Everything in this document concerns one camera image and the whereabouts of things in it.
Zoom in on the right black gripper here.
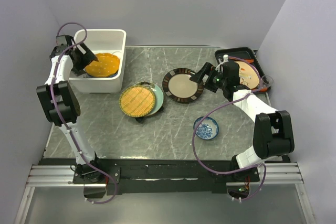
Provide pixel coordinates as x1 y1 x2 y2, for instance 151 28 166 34
190 62 228 93

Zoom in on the yellow dotted scalloped plate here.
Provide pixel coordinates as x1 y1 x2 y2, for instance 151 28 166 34
85 53 120 76

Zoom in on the dark brown patterned plate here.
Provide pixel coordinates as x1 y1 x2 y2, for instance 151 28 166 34
162 68 204 103

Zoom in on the woven bamboo plate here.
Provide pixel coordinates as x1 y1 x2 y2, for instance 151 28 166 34
119 85 156 118

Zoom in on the teal dotted scalloped plate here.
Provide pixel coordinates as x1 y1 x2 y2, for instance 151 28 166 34
87 72 118 78

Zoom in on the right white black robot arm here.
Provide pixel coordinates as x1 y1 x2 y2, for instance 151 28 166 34
190 60 295 181

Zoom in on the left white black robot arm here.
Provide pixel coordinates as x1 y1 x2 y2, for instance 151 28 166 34
36 35 104 184

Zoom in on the white plastic bin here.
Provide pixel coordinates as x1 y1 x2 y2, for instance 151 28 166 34
69 29 127 93

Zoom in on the pale green plate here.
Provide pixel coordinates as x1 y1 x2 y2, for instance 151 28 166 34
142 82 164 116

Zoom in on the beige leaf pattern plate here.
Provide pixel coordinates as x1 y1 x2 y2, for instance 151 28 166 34
235 61 260 89

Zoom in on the blue white porcelain bowl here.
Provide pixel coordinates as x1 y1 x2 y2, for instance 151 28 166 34
195 116 219 140

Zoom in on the black rectangular tray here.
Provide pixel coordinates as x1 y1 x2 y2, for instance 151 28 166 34
215 47 265 90

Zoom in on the clear plastic cup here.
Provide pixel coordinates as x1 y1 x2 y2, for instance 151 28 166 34
258 75 274 92

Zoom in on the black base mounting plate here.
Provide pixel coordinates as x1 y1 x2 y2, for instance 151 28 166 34
37 158 259 199

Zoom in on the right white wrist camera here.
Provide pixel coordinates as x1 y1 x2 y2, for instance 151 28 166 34
215 55 229 72

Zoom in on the aluminium rail frame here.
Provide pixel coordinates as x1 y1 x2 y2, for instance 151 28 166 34
14 163 317 223

